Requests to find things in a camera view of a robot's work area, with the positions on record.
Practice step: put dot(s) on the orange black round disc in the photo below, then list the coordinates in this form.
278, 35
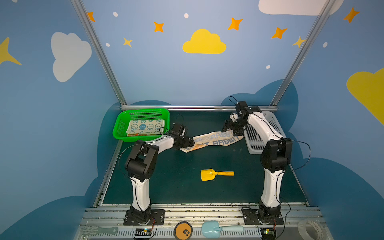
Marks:
183, 231

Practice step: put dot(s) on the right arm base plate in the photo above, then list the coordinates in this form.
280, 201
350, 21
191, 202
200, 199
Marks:
261, 216

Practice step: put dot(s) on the beige lettered towel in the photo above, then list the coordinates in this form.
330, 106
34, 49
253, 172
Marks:
213, 139

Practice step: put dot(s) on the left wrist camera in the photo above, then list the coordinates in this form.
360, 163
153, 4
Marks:
178, 129

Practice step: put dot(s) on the green plastic basket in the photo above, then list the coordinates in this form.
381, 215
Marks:
124, 118

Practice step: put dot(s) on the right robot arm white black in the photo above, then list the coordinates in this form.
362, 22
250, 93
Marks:
275, 158

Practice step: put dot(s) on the orange jellyfish pattern towel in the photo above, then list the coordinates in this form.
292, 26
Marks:
138, 135

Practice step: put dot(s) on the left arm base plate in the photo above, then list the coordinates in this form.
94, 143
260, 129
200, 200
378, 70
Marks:
135, 217

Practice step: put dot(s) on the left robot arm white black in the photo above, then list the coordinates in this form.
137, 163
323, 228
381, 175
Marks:
140, 166

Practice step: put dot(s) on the yellow toy shovel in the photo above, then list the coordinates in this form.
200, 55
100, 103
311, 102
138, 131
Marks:
210, 174

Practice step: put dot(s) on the electronics board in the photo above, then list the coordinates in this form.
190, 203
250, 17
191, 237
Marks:
268, 234
142, 234

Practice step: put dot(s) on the clear tape roll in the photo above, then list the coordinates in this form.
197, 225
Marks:
311, 229

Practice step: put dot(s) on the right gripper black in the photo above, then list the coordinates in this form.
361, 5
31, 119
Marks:
230, 128

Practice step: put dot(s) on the teal patterned towel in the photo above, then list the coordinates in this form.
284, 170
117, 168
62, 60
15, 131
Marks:
145, 127

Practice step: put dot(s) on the white plastic basket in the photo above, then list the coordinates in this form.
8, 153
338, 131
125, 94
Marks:
255, 143

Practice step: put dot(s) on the light blue toy shovel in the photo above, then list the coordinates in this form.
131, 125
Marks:
212, 229

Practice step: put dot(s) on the left electronics board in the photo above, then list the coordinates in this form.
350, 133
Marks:
142, 234

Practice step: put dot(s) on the right electronics board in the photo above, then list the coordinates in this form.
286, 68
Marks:
268, 234

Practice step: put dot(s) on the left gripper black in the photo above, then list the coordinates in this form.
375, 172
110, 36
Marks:
188, 142

